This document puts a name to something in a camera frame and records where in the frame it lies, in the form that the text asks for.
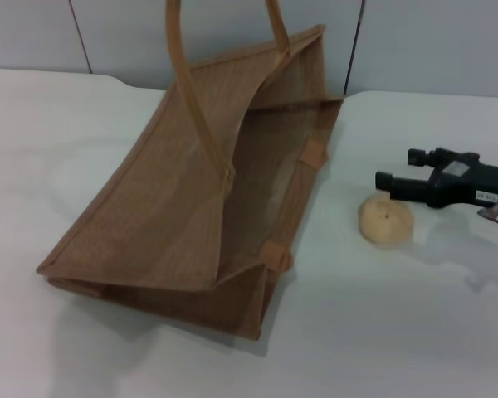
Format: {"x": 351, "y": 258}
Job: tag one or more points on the brown woven handbag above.
{"x": 149, "y": 207}

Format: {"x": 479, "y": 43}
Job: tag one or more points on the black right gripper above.
{"x": 465, "y": 182}

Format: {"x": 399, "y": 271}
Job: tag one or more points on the pale yellow round fruit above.
{"x": 384, "y": 226}

